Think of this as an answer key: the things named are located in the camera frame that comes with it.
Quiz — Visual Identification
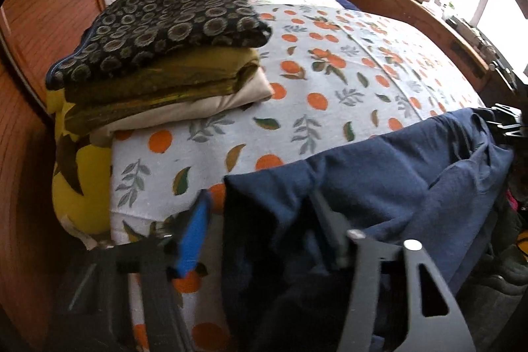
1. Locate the person's dark clothing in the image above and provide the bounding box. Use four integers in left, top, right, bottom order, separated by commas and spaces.
454, 154, 528, 352

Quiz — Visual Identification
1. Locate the orange-print bed sheet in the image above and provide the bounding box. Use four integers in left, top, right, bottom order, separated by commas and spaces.
109, 3, 487, 352

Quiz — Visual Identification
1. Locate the navy printed t-shirt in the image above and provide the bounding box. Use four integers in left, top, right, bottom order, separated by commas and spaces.
220, 107, 516, 352

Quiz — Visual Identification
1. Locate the wooden slatted wardrobe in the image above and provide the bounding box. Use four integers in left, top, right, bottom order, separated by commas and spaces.
0, 0, 108, 352

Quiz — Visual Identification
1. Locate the yellow star-print pillow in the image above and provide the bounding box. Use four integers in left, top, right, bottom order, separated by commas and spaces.
45, 88, 114, 249

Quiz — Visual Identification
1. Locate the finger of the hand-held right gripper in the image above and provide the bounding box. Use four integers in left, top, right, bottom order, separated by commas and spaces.
484, 102, 528, 148

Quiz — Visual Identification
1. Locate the beige folded cloth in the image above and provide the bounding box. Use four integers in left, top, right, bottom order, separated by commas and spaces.
88, 67, 276, 138

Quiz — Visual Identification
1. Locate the dark ring-patterned folded cloth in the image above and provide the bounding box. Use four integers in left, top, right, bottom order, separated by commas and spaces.
45, 0, 273, 91

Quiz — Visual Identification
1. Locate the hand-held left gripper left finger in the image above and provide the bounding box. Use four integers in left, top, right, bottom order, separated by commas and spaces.
53, 189, 213, 352

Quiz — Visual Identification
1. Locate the olive folded cloth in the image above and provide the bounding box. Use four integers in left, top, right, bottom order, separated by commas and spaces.
62, 47, 261, 134

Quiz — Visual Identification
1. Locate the wooden cabinet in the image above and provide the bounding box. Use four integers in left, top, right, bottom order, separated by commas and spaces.
328, 0, 516, 105

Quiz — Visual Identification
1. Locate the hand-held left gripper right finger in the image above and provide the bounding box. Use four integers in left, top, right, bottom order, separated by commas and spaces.
309, 189, 479, 352

